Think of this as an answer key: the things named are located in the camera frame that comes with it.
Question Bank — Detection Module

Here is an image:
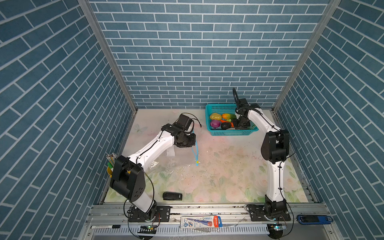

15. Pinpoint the teal plastic basket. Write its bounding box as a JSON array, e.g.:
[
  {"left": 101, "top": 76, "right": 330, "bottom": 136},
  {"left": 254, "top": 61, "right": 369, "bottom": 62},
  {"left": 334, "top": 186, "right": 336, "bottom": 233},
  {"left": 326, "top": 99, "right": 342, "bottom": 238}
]
[{"left": 205, "top": 104, "right": 259, "bottom": 136}]

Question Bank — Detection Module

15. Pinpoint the yellow toy potato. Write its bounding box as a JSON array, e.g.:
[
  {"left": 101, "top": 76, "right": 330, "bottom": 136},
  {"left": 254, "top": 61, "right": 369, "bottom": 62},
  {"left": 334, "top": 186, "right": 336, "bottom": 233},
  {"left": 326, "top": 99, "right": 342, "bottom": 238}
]
[{"left": 210, "top": 113, "right": 222, "bottom": 121}]

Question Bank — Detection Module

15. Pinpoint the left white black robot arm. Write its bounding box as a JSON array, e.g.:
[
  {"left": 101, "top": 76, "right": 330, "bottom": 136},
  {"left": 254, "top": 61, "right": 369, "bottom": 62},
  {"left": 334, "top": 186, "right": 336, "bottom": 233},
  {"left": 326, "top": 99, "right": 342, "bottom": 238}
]
[{"left": 110, "top": 123, "right": 196, "bottom": 221}]

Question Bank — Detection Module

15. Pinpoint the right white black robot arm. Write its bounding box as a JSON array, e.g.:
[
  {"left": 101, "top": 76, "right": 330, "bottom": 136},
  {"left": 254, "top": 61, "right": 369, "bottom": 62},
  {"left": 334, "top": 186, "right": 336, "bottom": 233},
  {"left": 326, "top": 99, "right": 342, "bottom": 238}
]
[{"left": 236, "top": 99, "right": 290, "bottom": 220}]

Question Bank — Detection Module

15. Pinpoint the blue black tool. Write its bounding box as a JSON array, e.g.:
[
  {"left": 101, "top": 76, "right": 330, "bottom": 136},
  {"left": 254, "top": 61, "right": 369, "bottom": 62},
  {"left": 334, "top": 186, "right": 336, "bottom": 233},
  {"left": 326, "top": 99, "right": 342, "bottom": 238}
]
[{"left": 297, "top": 215, "right": 333, "bottom": 225}]

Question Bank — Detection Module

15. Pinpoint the purple toy onion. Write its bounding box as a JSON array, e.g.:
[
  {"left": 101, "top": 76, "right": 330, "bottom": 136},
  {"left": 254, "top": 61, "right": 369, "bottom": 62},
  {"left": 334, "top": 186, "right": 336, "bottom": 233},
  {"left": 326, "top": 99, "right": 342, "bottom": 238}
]
[{"left": 210, "top": 120, "right": 221, "bottom": 129}]

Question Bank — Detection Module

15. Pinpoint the black toy eggplant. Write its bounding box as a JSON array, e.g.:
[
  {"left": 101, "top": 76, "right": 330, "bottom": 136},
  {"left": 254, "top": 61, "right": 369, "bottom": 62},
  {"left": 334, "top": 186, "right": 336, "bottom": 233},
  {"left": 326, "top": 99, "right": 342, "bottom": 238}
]
[{"left": 221, "top": 122, "right": 233, "bottom": 130}]

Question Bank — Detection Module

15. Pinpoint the black rectangular device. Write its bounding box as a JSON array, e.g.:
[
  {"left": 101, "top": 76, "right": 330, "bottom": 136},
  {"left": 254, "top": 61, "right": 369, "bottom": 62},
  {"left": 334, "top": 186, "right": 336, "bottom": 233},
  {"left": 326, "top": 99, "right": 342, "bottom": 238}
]
[{"left": 163, "top": 192, "right": 183, "bottom": 201}]

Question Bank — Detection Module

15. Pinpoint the clear zip top bag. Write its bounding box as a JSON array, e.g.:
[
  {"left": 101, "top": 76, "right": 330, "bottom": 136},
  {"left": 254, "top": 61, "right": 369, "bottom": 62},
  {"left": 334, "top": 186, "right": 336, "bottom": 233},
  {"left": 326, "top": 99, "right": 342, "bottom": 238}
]
[{"left": 148, "top": 140, "right": 199, "bottom": 181}]

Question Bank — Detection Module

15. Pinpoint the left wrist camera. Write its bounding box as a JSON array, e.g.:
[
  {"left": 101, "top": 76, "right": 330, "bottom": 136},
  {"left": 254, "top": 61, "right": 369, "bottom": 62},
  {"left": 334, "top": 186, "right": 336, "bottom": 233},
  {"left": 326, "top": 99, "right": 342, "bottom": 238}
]
[{"left": 174, "top": 114, "right": 194, "bottom": 133}]

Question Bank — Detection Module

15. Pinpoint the yellow pen cup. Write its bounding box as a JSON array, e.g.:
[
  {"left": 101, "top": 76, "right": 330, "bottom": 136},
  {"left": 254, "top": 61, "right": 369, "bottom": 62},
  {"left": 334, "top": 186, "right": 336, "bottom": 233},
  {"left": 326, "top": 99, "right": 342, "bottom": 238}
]
[{"left": 106, "top": 153, "right": 118, "bottom": 178}]

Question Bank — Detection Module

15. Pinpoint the toothbrush blister package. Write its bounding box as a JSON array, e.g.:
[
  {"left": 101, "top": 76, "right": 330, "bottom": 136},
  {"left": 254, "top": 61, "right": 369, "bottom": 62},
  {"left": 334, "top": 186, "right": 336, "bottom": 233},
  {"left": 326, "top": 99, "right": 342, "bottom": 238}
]
[{"left": 180, "top": 215, "right": 223, "bottom": 229}]

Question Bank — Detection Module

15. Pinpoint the aluminium mounting rail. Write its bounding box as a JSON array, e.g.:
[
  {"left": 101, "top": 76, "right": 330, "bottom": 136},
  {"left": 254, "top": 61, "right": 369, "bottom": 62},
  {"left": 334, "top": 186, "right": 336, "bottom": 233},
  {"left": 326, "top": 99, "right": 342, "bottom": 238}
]
[{"left": 79, "top": 203, "right": 342, "bottom": 240}]

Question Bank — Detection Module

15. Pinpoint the orange toy carrot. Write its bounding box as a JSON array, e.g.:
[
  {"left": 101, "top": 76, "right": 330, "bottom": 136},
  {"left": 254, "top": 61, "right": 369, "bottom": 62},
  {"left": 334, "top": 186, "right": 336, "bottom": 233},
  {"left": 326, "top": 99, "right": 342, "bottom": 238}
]
[{"left": 220, "top": 120, "right": 235, "bottom": 129}]

